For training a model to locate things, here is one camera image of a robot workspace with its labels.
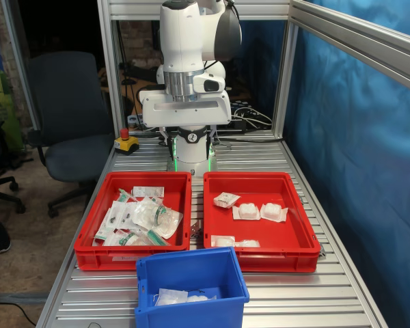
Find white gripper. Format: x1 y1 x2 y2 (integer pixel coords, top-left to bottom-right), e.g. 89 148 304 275
139 73 232 162

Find clear white bandage roll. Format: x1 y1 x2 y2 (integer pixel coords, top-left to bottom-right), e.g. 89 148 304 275
234 238 261 249
259 202 289 223
187 292 218 303
154 288 189 307
210 234 236 248
232 202 262 221

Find yellow emergency stop button box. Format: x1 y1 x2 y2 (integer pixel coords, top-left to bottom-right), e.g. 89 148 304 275
113 128 141 156

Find red crate with bandages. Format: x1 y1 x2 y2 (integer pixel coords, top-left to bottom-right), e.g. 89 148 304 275
203 171 322 273

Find white tape roll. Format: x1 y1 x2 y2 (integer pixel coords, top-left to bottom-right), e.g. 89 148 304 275
127 114 144 130

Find white printed flat packet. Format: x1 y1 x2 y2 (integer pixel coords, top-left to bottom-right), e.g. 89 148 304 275
132 185 166 198

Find printed bandage packet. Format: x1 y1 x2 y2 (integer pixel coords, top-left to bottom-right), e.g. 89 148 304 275
213 191 242 208

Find large domed blister pack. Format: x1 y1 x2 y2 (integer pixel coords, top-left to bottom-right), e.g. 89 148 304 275
132 196 185 240

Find small green syringe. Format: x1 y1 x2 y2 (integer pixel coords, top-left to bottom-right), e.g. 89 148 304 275
118 188 138 203

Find packed green syringe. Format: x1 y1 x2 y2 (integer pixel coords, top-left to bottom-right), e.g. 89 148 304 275
145 228 172 247

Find white flat needle blister pack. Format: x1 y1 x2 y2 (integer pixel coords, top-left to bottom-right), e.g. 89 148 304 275
100 200 139 236

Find blue storage bin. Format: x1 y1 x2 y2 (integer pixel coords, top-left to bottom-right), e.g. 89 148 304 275
134 246 251 328

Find small packet green label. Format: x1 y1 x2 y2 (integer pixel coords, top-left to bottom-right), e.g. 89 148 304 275
93 225 113 243

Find dark blue office chair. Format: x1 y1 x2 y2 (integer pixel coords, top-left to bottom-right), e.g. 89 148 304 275
26 51 114 219

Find red crate with syringe packs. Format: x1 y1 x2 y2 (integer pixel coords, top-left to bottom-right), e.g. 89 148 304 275
73 171 193 272

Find blue fabric backdrop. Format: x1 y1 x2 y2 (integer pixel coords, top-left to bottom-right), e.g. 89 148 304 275
237 0 410 328

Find green printed banner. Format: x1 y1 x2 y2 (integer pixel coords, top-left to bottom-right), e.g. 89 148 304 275
0 44 24 151

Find tangled power data cables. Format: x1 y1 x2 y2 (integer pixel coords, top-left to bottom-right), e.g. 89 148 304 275
232 105 273 126

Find perforated metal bracket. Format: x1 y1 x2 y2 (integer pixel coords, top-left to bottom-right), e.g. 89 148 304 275
189 220 204 240

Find domed blister pack green ring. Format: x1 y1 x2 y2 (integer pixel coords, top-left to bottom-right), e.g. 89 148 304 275
103 228 153 247

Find aluminium cell frame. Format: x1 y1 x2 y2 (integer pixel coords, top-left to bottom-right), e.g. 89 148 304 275
0 0 410 144

